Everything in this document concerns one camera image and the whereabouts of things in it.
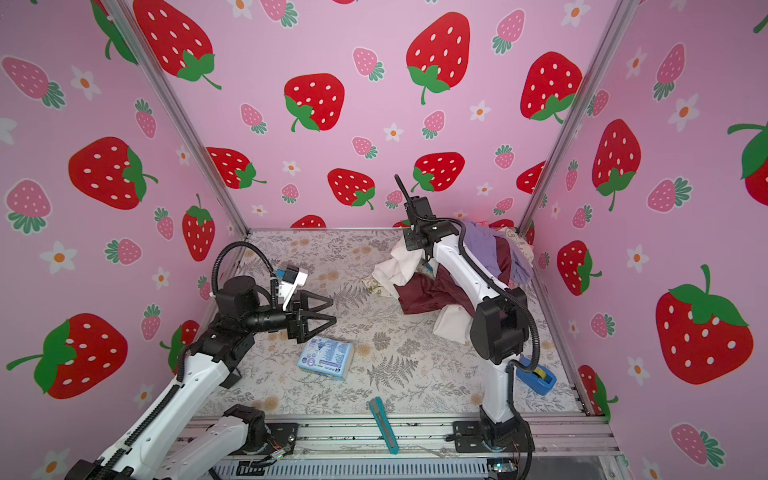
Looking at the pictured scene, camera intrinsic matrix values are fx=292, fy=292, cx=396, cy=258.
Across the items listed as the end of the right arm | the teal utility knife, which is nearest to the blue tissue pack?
the teal utility knife

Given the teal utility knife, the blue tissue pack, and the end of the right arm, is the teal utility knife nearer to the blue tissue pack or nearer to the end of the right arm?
the blue tissue pack

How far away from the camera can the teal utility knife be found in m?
0.74
